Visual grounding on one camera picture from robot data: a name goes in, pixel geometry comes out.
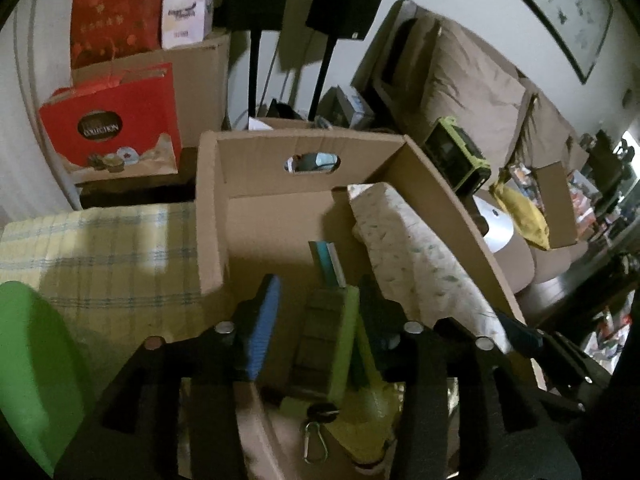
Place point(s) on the white and blue carton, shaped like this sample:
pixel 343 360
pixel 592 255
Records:
pixel 352 105

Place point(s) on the floral cloth bag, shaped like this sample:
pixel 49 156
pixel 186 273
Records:
pixel 415 250

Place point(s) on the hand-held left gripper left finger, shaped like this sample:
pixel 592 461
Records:
pixel 262 325

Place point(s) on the cardboard box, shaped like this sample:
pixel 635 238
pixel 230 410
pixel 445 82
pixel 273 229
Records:
pixel 270 230

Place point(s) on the large brown carton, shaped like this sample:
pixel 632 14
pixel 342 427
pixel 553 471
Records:
pixel 200 90

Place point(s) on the red floral gift bag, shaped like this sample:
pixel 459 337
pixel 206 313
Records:
pixel 115 10

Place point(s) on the brown sofa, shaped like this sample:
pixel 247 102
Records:
pixel 560 260

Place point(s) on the yellow bag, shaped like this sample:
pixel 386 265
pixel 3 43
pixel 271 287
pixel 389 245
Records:
pixel 525 215

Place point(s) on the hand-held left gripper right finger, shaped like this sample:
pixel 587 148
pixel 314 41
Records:
pixel 380 320

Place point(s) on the black speaker stand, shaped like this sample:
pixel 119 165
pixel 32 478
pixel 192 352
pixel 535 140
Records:
pixel 322 80
pixel 255 75

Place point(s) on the green snack can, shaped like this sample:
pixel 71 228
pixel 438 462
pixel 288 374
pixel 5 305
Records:
pixel 35 360

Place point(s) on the red gift box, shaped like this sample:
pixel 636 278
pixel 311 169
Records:
pixel 100 110

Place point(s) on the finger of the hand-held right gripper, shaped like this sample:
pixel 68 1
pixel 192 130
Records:
pixel 522 335

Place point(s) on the small beige cushion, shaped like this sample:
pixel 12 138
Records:
pixel 547 130

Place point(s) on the green and black device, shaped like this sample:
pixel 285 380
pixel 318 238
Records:
pixel 452 152

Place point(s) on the white curtain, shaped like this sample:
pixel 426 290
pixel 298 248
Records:
pixel 25 110

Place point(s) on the metal carabiner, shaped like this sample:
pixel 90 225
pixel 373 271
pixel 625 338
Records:
pixel 305 447

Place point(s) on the yellow plaid tablecloth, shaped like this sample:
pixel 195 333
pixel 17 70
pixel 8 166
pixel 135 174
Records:
pixel 115 260

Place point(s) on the large beige cushion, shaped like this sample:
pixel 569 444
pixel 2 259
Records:
pixel 475 85

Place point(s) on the colourful snack packet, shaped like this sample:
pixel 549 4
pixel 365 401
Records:
pixel 520 175

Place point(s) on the dark low table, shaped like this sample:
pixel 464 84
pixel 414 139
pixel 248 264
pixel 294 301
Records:
pixel 575 305

